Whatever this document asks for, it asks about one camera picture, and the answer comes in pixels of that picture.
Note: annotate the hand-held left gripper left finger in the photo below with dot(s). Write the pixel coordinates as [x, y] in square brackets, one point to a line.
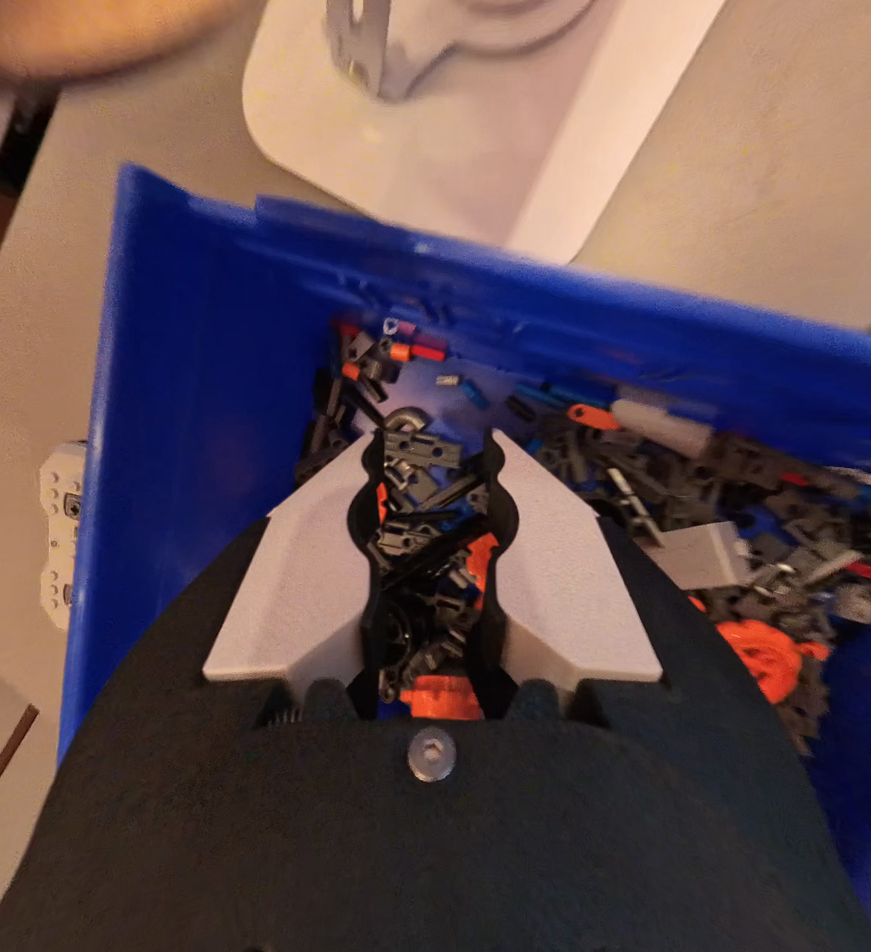
[287, 595]

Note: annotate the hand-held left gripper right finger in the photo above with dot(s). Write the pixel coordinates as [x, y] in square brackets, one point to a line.
[577, 595]

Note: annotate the pile of small brick parts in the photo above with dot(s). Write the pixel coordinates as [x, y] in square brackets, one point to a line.
[673, 476]

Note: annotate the blue bin with square tag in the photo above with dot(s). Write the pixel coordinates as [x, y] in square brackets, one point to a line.
[183, 446]

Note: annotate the white perforated brick block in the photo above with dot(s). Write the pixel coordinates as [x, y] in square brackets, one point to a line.
[64, 536]

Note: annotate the white book stand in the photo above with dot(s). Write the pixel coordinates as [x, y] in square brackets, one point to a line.
[554, 119]

